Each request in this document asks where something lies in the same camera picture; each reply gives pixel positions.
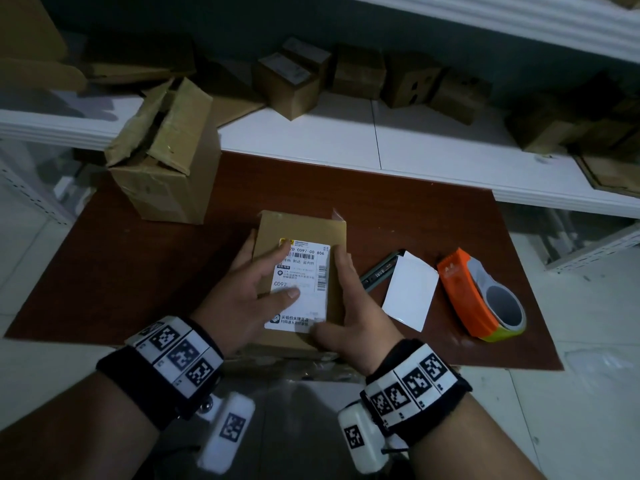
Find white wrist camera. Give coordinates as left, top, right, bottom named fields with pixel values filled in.
left=337, top=399, right=389, bottom=475
left=196, top=392, right=256, bottom=475

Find green utility knife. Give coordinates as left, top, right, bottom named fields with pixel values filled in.
left=359, top=249, right=406, bottom=294

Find person's left forearm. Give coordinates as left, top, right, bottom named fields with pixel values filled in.
left=0, top=369, right=161, bottom=480

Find person's left hand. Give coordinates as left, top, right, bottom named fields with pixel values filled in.
left=192, top=230, right=301, bottom=359

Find white metal shelf unit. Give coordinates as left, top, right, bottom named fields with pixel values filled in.
left=0, top=0, right=640, bottom=273

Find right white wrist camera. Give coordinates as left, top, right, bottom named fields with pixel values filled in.
left=337, top=399, right=389, bottom=475

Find white paper sheet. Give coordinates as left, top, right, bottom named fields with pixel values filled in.
left=263, top=238, right=332, bottom=335

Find left black marker wristband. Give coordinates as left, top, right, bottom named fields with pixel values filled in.
left=96, top=315, right=225, bottom=431

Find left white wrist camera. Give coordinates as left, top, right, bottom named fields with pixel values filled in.
left=196, top=392, right=256, bottom=475

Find flat cardboard stack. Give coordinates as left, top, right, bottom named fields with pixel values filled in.
left=575, top=154, right=640, bottom=198

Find orange tape dispenser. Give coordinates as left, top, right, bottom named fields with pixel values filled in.
left=436, top=248, right=527, bottom=344

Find small cardboard box dark holes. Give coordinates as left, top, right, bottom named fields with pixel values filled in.
left=381, top=52, right=443, bottom=109

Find small white-labelled cardboard box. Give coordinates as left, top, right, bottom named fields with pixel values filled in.
left=251, top=52, right=321, bottom=121
left=279, top=36, right=333, bottom=75

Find black marker wristband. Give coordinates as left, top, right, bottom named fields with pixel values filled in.
left=359, top=338, right=473, bottom=448
left=96, top=315, right=225, bottom=431

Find medium cardboard box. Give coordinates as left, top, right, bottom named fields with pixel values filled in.
left=507, top=102, right=581, bottom=155

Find person's right hand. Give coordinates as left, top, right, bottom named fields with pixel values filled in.
left=312, top=243, right=406, bottom=375

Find folded flat cardboard box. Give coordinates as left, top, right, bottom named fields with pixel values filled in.
left=82, top=37, right=197, bottom=85

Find flat cardboard sheet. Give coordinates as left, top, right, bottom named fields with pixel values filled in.
left=197, top=62, right=266, bottom=128

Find taped cardboard box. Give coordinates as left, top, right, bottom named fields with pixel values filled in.
left=103, top=77, right=222, bottom=225

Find right black marker wristband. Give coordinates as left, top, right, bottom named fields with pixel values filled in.
left=359, top=338, right=473, bottom=448

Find large flat cardboard box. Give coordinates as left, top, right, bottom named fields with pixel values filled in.
left=0, top=0, right=89, bottom=93

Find white label backing paper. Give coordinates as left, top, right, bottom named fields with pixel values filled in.
left=381, top=250, right=441, bottom=333

